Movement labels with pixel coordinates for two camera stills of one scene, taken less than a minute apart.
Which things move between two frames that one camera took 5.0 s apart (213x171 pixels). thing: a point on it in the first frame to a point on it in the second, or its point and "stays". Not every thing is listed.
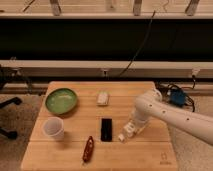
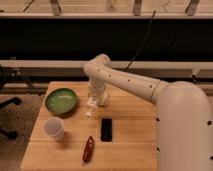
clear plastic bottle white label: x=129 y=131 to x=92 y=106
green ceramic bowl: x=61 y=100 stays
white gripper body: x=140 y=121 to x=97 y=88
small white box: x=102 y=98 stays
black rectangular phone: x=106 y=130 stays
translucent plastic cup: x=53 y=128 stays
